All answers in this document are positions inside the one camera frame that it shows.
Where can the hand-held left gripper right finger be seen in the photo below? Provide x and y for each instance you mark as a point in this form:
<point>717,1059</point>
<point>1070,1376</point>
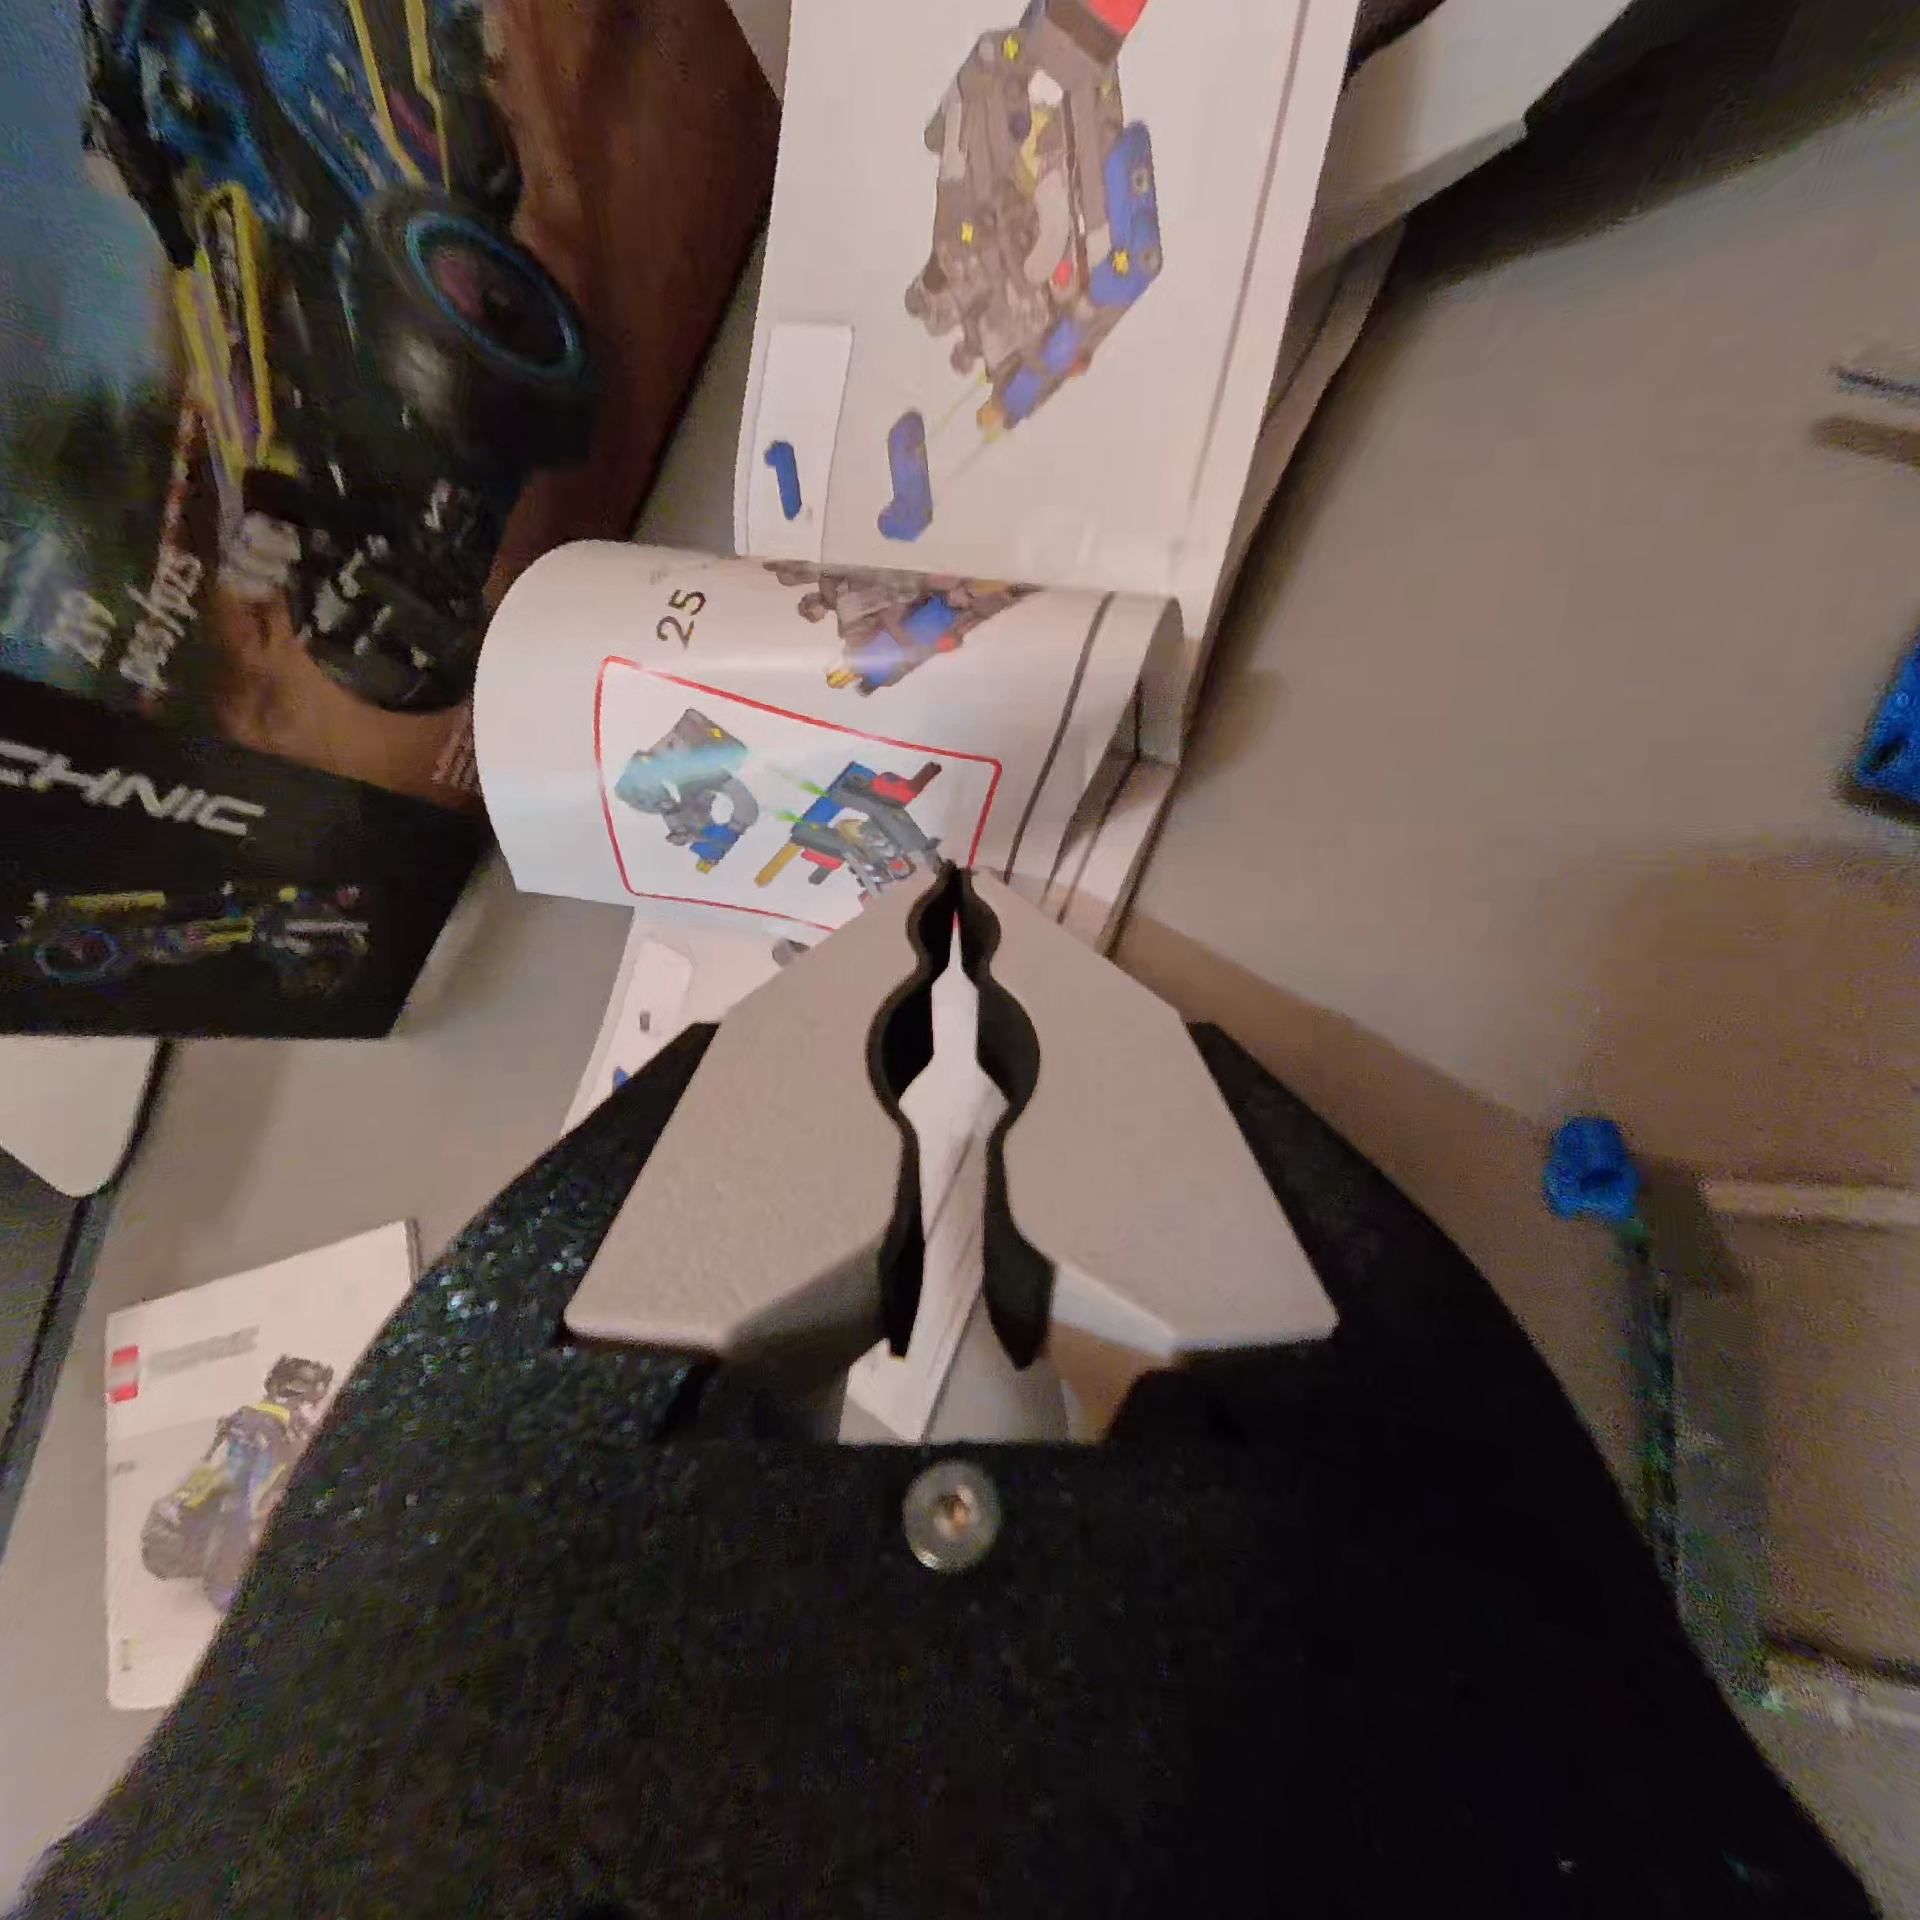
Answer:
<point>1152,1201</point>

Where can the lego set box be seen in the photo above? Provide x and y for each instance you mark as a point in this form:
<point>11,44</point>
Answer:
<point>375,303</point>

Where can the small white booklet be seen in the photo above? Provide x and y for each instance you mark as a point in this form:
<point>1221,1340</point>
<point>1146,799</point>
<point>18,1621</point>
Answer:
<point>193,1501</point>

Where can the white paper sheet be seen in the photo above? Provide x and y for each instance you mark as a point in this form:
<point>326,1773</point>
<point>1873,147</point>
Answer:
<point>1442,134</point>

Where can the blue lego piece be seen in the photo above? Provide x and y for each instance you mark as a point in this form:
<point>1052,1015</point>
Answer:
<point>1590,1167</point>
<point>1891,741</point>

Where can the lego instruction booklet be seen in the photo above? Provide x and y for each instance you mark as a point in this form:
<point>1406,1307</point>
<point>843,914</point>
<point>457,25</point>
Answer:
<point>841,182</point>

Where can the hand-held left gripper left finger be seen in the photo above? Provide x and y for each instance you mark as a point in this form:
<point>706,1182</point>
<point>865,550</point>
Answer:
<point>737,1201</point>

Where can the dark thin lego rod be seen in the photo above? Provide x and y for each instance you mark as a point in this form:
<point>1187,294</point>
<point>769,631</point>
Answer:
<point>1653,1425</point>

